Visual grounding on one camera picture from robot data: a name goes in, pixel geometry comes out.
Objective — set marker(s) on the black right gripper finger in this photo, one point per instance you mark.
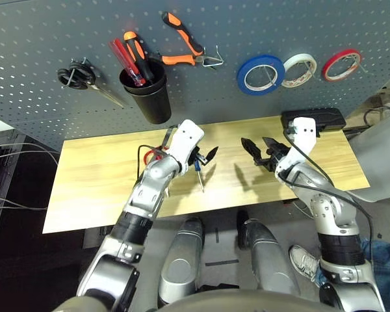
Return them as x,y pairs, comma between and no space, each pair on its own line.
274,146
253,151

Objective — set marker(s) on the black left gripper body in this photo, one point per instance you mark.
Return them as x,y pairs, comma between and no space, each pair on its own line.
193,157

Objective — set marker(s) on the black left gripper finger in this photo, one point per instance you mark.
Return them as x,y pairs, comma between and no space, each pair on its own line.
210,155

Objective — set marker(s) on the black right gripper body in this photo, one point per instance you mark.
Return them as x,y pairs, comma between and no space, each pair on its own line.
274,157

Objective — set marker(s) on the blue tape roll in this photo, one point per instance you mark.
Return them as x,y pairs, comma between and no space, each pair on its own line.
242,74

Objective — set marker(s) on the orange black needle-nose pliers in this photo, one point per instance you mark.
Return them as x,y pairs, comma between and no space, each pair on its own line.
185,32

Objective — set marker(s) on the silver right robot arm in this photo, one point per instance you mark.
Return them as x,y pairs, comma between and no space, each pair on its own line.
328,208

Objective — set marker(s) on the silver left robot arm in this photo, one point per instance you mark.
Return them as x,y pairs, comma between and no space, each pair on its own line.
149,191

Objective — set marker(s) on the dark grey perforated pegboard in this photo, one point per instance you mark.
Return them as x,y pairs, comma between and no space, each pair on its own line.
52,32

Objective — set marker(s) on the black plastic tool case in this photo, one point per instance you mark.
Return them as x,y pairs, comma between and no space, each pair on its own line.
328,118

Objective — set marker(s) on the black plastic cup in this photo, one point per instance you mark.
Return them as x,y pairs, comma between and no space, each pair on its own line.
152,104

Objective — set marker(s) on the silver double peg hook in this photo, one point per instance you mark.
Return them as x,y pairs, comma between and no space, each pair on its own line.
269,76

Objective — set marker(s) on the white printed tape roll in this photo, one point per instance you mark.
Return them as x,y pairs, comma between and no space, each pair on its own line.
299,58

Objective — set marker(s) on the red tape roll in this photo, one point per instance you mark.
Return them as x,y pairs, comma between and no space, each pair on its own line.
326,66

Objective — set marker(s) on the silver right robot leg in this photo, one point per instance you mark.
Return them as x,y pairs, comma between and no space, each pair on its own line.
269,256

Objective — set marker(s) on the silver robot leg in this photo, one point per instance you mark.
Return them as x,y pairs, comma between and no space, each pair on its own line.
182,260
269,256

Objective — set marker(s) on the silver left robot leg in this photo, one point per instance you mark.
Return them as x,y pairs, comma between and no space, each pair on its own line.
182,260

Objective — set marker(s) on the large white machine housing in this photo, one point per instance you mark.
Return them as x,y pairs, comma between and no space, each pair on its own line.
383,162

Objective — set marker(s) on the white grey sneaker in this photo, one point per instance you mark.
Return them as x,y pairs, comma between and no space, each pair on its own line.
304,263

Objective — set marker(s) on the olive robot torso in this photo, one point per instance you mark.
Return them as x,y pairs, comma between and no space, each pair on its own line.
214,302

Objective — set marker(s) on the silver scissors peg hook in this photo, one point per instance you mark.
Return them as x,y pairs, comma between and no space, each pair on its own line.
72,73

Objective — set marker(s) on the blue jeans leg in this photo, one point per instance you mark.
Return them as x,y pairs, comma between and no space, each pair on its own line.
386,260

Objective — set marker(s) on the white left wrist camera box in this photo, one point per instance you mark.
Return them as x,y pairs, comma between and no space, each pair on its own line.
185,139

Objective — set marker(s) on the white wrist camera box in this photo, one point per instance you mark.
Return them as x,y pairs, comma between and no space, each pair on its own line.
300,139
185,139

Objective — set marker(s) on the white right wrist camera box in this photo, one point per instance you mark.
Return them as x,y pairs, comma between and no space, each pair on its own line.
300,139

